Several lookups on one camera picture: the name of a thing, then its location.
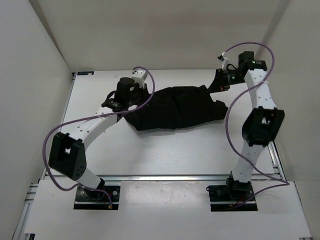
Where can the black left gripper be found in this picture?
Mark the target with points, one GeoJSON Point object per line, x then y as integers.
{"type": "Point", "coordinates": [144, 92]}

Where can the white front cover panel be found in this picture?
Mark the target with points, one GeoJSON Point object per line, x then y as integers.
{"type": "Point", "coordinates": [166, 211]}

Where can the aluminium front rail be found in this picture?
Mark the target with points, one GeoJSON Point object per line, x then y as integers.
{"type": "Point", "coordinates": [164, 178]}

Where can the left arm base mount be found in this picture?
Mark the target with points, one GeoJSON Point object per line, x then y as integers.
{"type": "Point", "coordinates": [87, 200]}

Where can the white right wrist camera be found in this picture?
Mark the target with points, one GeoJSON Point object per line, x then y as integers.
{"type": "Point", "coordinates": [224, 60]}

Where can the aluminium right side rail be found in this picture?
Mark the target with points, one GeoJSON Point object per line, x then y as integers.
{"type": "Point", "coordinates": [273, 155]}

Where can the aluminium rail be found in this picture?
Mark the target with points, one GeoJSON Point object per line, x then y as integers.
{"type": "Point", "coordinates": [164, 178]}
{"type": "Point", "coordinates": [273, 155]}

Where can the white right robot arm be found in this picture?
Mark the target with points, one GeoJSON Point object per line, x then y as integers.
{"type": "Point", "coordinates": [247, 64]}

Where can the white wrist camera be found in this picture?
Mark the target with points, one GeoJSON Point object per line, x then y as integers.
{"type": "Point", "coordinates": [224, 60]}
{"type": "Point", "coordinates": [139, 76]}

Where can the black skirt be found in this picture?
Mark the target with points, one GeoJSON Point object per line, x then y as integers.
{"type": "Point", "coordinates": [177, 107]}

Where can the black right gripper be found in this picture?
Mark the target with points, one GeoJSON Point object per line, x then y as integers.
{"type": "Point", "coordinates": [218, 84]}

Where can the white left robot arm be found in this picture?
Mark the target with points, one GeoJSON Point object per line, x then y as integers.
{"type": "Point", "coordinates": [68, 150]}

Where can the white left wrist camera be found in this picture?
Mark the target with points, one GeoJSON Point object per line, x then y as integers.
{"type": "Point", "coordinates": [139, 76]}

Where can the blue left corner label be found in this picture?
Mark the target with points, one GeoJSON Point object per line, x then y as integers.
{"type": "Point", "coordinates": [85, 73]}

